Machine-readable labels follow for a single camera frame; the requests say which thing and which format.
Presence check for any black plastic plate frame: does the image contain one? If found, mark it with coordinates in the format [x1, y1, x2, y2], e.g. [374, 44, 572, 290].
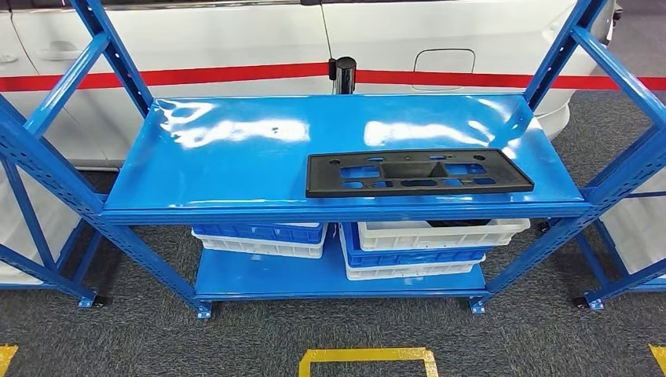
[305, 148, 536, 199]
[425, 218, 493, 229]

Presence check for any yellow floor tape square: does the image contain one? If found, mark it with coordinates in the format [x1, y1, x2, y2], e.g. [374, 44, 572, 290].
[648, 343, 666, 377]
[297, 346, 440, 377]

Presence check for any black stanchion post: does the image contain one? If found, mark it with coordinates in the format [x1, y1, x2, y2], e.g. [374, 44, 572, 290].
[328, 56, 358, 96]

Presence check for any white car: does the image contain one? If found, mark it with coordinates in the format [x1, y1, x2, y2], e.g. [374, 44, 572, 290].
[0, 0, 624, 172]

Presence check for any red barrier belt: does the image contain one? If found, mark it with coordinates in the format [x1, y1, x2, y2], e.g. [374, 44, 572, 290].
[0, 61, 332, 93]

